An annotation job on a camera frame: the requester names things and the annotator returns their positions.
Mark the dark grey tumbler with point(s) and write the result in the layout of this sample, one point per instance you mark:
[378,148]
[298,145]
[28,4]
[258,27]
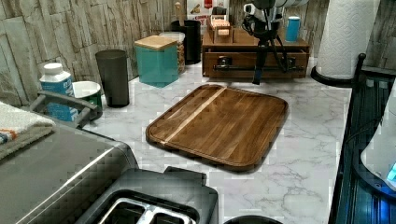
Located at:
[112,66]

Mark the silver toaster oven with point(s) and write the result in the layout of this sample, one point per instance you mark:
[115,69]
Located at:
[54,178]

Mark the wooden cutting board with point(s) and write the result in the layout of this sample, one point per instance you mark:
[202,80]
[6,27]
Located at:
[225,126]

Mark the blue shaker white cap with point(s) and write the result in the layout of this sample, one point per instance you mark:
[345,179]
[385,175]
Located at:
[292,30]

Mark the oat cereal box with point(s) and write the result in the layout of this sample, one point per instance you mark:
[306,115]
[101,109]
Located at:
[201,10]

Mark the white blue plastic bottle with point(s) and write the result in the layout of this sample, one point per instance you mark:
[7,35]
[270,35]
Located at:
[55,79]

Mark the white green mug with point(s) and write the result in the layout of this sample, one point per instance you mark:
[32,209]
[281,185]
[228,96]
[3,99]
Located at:
[91,92]

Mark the stash tea box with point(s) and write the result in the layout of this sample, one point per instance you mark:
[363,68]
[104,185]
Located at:
[219,29]

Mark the wooden drawer organizer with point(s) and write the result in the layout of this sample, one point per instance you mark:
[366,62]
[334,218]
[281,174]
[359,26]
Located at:
[243,52]

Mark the black paper towel holder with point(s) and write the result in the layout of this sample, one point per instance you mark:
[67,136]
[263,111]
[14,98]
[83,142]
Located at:
[361,74]

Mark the black drawer handle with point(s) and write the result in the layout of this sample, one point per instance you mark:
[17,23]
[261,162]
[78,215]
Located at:
[233,67]

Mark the paper towel roll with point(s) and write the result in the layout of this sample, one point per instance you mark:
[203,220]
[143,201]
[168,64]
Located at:
[346,34]

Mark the black round object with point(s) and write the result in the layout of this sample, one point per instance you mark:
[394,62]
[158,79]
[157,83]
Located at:
[252,220]

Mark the white striped towel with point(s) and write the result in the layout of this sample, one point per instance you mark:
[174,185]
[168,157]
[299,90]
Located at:
[20,128]

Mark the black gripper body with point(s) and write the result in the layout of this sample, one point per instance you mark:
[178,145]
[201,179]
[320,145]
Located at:
[265,32]

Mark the clear jar with nuts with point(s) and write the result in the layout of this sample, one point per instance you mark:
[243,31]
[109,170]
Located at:
[179,37]

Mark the black toaster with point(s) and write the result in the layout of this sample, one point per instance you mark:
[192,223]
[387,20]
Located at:
[175,196]

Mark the black utensil holder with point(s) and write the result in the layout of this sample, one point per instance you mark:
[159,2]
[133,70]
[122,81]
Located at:
[192,31]

